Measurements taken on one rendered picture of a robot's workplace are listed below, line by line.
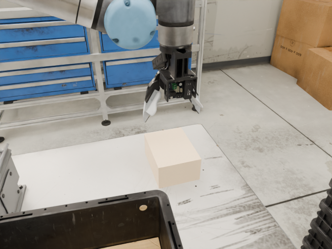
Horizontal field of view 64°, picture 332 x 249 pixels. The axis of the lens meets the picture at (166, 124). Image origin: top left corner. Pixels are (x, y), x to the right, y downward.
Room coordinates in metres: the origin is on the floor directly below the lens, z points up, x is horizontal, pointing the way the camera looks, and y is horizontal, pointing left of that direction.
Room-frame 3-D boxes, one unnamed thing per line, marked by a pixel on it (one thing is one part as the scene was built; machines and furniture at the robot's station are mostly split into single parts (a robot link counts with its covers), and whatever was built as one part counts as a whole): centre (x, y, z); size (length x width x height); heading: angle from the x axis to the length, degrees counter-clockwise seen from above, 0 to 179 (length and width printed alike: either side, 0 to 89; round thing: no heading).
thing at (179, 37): (0.59, -0.02, 1.09); 0.08 x 0.08 x 0.05
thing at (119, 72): (2.04, 0.13, 0.60); 0.72 x 0.03 x 0.56; 107
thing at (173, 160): (0.61, -0.01, 0.74); 0.16 x 0.12 x 0.07; 17
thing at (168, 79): (0.58, -0.02, 1.01); 0.09 x 0.08 x 0.12; 17
